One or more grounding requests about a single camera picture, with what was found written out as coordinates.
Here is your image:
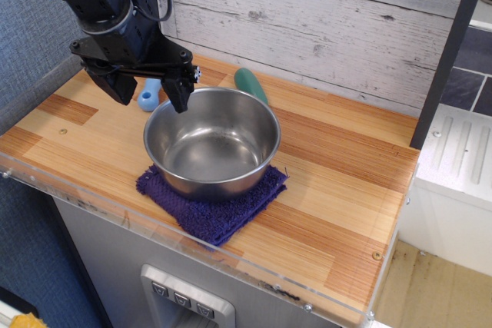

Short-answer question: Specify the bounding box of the white drainboard counter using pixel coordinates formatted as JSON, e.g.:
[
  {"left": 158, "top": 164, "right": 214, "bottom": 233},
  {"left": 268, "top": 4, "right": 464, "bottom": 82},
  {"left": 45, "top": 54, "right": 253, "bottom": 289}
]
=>
[{"left": 399, "top": 104, "right": 491, "bottom": 275}]

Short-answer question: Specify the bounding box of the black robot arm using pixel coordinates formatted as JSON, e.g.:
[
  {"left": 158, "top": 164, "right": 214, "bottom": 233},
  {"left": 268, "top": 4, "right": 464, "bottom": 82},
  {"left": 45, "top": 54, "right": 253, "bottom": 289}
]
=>
[{"left": 63, "top": 0, "right": 201, "bottom": 113}]

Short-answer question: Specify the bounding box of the clear acrylic counter edge guard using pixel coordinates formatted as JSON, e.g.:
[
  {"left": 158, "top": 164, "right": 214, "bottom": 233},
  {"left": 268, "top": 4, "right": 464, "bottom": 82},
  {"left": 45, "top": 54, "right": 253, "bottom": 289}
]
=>
[{"left": 0, "top": 151, "right": 418, "bottom": 325}]

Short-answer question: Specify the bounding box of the blue handled grey scoop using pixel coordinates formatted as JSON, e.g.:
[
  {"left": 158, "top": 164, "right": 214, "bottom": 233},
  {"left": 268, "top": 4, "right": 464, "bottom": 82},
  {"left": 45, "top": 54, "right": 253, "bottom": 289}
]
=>
[{"left": 137, "top": 78, "right": 161, "bottom": 112}]

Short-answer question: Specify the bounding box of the yellow object at corner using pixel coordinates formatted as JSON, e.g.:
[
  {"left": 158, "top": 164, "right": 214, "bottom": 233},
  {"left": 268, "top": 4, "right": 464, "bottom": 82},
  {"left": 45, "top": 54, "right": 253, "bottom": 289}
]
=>
[{"left": 8, "top": 314, "right": 48, "bottom": 328}]

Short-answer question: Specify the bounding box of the silver dispenser panel with buttons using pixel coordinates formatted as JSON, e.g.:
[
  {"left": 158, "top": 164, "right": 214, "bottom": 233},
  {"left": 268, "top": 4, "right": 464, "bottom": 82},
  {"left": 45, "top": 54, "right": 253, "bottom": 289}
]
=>
[{"left": 141, "top": 264, "right": 236, "bottom": 327}]

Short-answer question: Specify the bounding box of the dark grey right post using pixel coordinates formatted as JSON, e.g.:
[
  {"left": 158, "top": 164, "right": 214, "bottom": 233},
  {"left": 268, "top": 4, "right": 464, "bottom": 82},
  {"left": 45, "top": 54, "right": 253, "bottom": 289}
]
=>
[{"left": 410, "top": 0, "right": 478, "bottom": 149}]

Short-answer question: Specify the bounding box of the stainless steel bowl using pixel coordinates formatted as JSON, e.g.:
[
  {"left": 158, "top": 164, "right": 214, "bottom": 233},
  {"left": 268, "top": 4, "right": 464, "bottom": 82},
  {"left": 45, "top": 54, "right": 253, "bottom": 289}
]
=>
[{"left": 143, "top": 87, "right": 281, "bottom": 202}]

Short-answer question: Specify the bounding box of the green oblong toy vegetable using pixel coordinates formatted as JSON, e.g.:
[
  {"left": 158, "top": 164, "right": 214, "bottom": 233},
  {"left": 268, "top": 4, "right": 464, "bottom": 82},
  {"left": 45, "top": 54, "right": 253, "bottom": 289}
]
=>
[{"left": 234, "top": 68, "right": 269, "bottom": 105}]

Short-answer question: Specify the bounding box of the purple folded towel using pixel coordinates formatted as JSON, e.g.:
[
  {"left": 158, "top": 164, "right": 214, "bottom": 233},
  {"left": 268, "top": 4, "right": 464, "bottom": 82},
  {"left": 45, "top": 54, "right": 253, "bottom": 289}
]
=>
[{"left": 136, "top": 165, "right": 288, "bottom": 247}]

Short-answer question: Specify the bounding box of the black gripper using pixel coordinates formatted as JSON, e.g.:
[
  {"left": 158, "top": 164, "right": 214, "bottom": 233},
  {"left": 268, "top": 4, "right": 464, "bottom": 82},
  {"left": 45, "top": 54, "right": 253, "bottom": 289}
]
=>
[{"left": 70, "top": 21, "right": 201, "bottom": 113}]

